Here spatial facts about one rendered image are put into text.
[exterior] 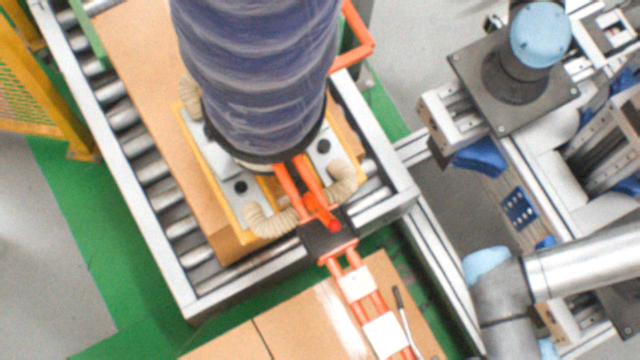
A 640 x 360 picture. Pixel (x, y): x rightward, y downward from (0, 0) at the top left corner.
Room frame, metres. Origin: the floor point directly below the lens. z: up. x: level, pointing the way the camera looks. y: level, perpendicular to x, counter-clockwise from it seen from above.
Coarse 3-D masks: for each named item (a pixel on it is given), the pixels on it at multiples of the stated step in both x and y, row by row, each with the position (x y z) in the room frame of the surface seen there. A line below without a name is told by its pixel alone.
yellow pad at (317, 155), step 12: (324, 132) 0.56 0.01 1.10; (336, 132) 0.57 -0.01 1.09; (312, 144) 0.53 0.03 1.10; (324, 144) 0.53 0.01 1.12; (336, 144) 0.54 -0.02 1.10; (348, 144) 0.55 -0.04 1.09; (312, 156) 0.51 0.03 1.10; (324, 156) 0.51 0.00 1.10; (336, 156) 0.51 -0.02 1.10; (348, 156) 0.52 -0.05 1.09; (312, 168) 0.48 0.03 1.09; (324, 168) 0.49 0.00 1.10; (360, 168) 0.50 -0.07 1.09; (324, 180) 0.46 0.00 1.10; (360, 180) 0.47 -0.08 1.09
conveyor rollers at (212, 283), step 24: (96, 0) 1.07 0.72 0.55; (120, 0) 1.09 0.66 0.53; (72, 24) 1.00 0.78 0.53; (72, 48) 0.92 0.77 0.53; (96, 72) 0.85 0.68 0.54; (120, 96) 0.79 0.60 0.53; (120, 120) 0.72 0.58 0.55; (144, 144) 0.66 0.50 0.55; (144, 168) 0.59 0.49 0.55; (168, 168) 0.60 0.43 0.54; (168, 192) 0.53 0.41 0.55; (384, 192) 0.61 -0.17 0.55; (192, 216) 0.47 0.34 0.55; (288, 240) 0.44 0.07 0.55; (192, 264) 0.34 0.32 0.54; (240, 264) 0.36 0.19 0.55; (264, 264) 0.37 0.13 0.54; (216, 288) 0.29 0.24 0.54
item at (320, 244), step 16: (336, 208) 0.37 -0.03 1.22; (304, 224) 0.34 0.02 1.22; (320, 224) 0.34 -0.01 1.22; (352, 224) 0.35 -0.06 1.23; (304, 240) 0.30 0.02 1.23; (320, 240) 0.31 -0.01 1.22; (336, 240) 0.31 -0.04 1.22; (352, 240) 0.31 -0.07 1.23; (320, 256) 0.28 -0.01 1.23; (336, 256) 0.29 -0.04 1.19
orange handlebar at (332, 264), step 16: (352, 16) 0.77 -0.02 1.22; (368, 32) 0.74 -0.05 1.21; (368, 48) 0.71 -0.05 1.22; (336, 64) 0.67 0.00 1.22; (352, 64) 0.68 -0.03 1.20; (304, 160) 0.46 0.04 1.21; (288, 176) 0.43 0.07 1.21; (304, 176) 0.43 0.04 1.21; (288, 192) 0.40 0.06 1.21; (320, 192) 0.40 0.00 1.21; (304, 208) 0.37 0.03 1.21; (352, 256) 0.29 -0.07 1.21; (336, 272) 0.26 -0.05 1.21; (352, 272) 0.26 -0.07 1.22; (368, 272) 0.26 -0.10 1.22; (352, 288) 0.23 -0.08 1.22; (368, 288) 0.23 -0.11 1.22; (352, 304) 0.20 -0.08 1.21; (384, 304) 0.21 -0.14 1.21; (368, 320) 0.18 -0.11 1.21
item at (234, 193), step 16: (176, 112) 0.57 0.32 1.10; (192, 128) 0.53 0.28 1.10; (192, 144) 0.50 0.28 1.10; (208, 160) 0.47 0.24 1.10; (208, 176) 0.44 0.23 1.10; (240, 176) 0.45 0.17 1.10; (256, 176) 0.45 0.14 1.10; (224, 192) 0.41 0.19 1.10; (240, 192) 0.41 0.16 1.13; (256, 192) 0.42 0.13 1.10; (224, 208) 0.38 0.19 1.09; (240, 208) 0.38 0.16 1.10; (272, 208) 0.39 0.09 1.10; (240, 224) 0.35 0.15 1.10; (240, 240) 0.32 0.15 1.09
